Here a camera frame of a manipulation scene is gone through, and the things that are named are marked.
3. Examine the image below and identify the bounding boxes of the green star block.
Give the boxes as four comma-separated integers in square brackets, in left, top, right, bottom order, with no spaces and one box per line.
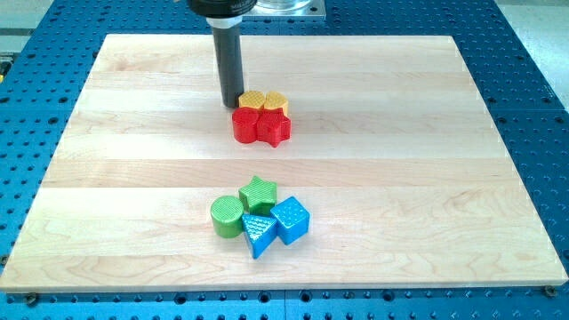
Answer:
[238,176,277,217]

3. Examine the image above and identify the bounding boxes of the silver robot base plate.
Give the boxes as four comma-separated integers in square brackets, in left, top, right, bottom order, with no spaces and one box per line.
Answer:
[244,0,326,21]

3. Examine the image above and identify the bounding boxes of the blue triangle block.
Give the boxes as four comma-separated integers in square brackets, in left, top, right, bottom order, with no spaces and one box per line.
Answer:
[242,214,277,259]

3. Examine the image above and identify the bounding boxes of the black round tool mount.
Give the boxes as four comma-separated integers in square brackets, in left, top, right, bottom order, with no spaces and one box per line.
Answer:
[187,0,257,19]

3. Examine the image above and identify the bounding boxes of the blue cube block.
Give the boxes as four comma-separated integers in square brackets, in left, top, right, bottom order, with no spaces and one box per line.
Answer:
[270,196,310,245]

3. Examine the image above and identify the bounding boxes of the green cylinder block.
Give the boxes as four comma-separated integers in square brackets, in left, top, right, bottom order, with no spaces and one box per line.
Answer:
[210,196,244,238]

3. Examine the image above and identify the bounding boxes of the light wooden board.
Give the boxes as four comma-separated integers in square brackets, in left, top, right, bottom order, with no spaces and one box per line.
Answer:
[1,34,568,293]

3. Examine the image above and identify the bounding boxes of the red cylinder block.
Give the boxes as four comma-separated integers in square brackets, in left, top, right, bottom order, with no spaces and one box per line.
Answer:
[232,107,260,144]

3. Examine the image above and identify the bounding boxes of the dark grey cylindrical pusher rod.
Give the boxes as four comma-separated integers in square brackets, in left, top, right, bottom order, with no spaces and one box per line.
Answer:
[211,16,244,108]

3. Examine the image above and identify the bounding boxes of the red star block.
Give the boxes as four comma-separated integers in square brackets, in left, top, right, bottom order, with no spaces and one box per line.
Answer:
[256,108,292,148]

